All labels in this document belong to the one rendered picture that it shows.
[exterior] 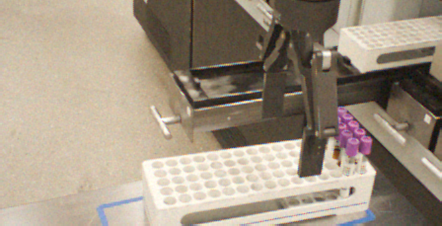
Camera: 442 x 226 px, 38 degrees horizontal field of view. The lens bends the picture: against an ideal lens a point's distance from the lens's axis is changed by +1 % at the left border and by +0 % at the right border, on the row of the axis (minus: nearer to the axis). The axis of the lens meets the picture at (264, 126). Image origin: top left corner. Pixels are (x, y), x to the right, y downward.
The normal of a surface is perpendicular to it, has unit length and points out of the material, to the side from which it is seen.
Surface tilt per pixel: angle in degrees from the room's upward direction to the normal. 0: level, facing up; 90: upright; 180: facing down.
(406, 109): 90
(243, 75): 0
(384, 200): 0
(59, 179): 0
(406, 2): 90
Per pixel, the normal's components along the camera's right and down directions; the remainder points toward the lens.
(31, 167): 0.08, -0.83
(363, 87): 0.42, 0.52
